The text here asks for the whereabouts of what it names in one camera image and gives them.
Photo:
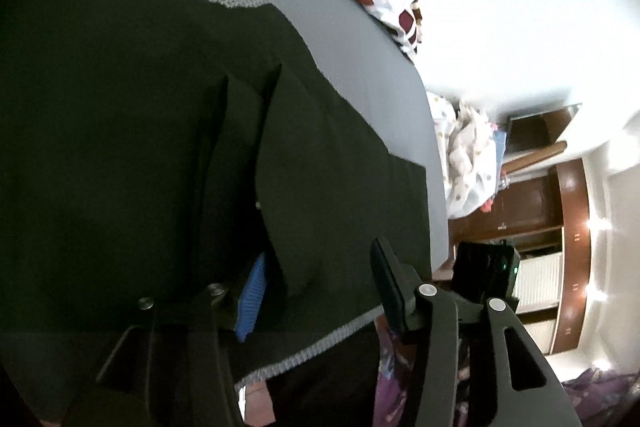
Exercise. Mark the brown wooden wardrobe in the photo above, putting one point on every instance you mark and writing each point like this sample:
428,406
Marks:
572,207

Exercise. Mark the black pants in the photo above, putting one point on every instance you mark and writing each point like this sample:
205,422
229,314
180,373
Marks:
125,132

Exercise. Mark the white radiator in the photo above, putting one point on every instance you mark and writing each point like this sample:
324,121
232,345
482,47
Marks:
537,282

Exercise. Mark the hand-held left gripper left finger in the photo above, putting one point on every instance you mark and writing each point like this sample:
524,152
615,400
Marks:
251,302

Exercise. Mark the purple patterned clothing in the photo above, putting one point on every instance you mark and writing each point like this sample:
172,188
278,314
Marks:
605,394

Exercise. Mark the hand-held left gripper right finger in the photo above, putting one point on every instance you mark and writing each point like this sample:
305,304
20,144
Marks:
391,292

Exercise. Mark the white printed cloth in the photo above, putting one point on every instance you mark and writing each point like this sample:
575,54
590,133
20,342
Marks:
467,167

